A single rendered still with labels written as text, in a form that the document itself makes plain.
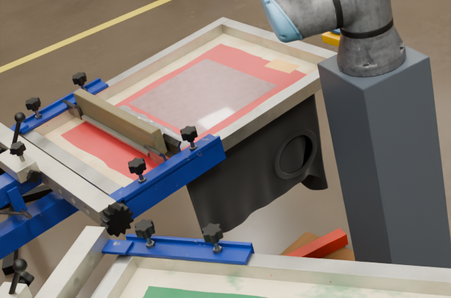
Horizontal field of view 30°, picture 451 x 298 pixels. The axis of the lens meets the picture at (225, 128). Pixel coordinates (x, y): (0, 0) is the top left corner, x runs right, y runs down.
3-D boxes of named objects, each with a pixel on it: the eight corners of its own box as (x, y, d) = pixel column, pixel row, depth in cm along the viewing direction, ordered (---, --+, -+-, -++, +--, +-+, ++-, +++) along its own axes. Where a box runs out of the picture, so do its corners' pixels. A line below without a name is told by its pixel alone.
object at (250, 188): (310, 173, 262) (288, 73, 243) (330, 182, 255) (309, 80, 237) (196, 254, 241) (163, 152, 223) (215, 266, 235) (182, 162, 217)
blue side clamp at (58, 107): (105, 96, 260) (98, 77, 256) (113, 101, 256) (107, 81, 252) (21, 143, 246) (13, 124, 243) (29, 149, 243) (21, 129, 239)
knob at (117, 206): (125, 217, 197) (115, 191, 193) (137, 225, 193) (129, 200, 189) (98, 233, 194) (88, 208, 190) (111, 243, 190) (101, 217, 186)
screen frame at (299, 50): (225, 27, 280) (222, 17, 278) (352, 68, 237) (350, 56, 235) (20, 142, 245) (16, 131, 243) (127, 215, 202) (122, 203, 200)
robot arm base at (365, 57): (420, 56, 184) (415, 16, 179) (364, 84, 179) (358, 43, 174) (378, 37, 196) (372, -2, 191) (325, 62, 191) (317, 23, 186)
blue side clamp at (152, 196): (214, 152, 219) (208, 130, 215) (226, 158, 215) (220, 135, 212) (121, 213, 206) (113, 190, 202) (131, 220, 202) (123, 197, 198)
